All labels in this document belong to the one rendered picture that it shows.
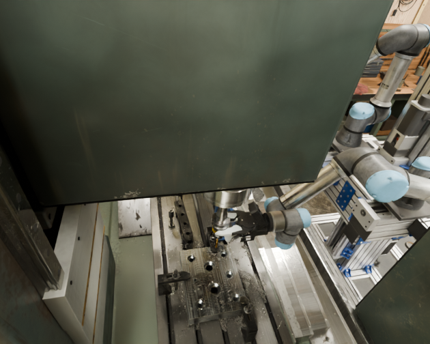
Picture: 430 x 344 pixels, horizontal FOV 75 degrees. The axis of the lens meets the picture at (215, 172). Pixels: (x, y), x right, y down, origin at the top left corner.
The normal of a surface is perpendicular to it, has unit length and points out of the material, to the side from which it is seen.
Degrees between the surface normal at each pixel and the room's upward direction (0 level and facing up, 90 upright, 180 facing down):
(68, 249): 0
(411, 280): 90
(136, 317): 0
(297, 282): 8
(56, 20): 90
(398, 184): 90
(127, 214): 24
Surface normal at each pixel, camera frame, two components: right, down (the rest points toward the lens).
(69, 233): 0.08, -0.76
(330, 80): 0.22, 0.65
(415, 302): -0.97, 0.07
